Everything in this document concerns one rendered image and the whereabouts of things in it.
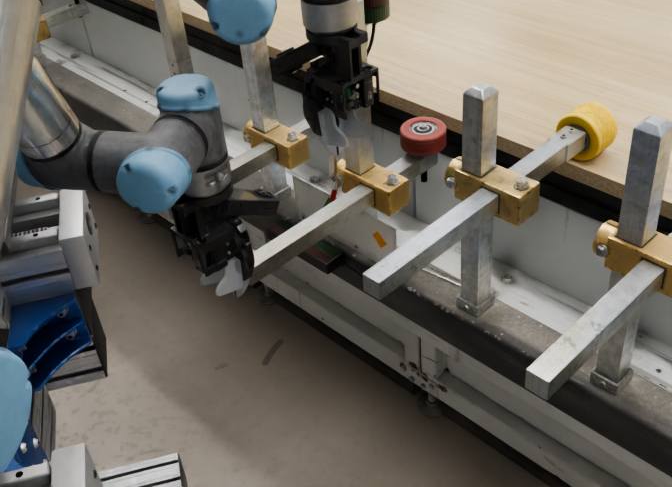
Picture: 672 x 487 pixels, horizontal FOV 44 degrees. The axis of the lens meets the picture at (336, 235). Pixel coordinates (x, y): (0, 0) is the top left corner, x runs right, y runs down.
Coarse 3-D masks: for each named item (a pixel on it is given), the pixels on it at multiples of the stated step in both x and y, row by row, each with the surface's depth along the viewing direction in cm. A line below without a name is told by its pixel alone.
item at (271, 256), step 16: (400, 160) 145; (416, 160) 144; (432, 160) 147; (352, 192) 138; (368, 192) 138; (336, 208) 135; (352, 208) 136; (304, 224) 132; (320, 224) 132; (336, 224) 135; (272, 240) 130; (288, 240) 129; (304, 240) 131; (256, 256) 127; (272, 256) 127; (288, 256) 129; (256, 272) 126
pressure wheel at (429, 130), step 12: (408, 120) 146; (420, 120) 146; (432, 120) 145; (408, 132) 143; (420, 132) 143; (432, 132) 143; (444, 132) 142; (408, 144) 142; (420, 144) 141; (432, 144) 141; (444, 144) 143
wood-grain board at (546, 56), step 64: (192, 0) 200; (448, 0) 188; (512, 0) 185; (576, 0) 182; (640, 0) 179; (384, 64) 165; (448, 64) 163; (512, 64) 161; (576, 64) 159; (640, 64) 156; (448, 128) 149; (512, 128) 142
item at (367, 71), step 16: (352, 32) 112; (320, 48) 114; (336, 48) 111; (352, 48) 110; (320, 64) 116; (336, 64) 114; (352, 64) 113; (368, 64) 116; (304, 80) 117; (320, 80) 114; (336, 80) 113; (352, 80) 112; (368, 80) 115; (320, 96) 118; (336, 96) 116; (352, 96) 116; (368, 96) 117; (336, 112) 115
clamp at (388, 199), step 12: (372, 168) 141; (384, 168) 141; (348, 180) 142; (360, 180) 140; (372, 180) 139; (384, 180) 138; (408, 180) 138; (384, 192) 136; (396, 192) 137; (408, 192) 139; (384, 204) 138; (396, 204) 138
